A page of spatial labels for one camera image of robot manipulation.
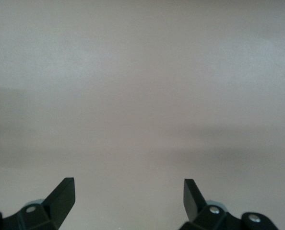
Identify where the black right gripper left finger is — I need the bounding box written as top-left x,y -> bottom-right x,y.
2,177 -> 75,230

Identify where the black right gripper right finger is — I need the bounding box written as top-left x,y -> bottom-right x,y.
179,178 -> 281,230

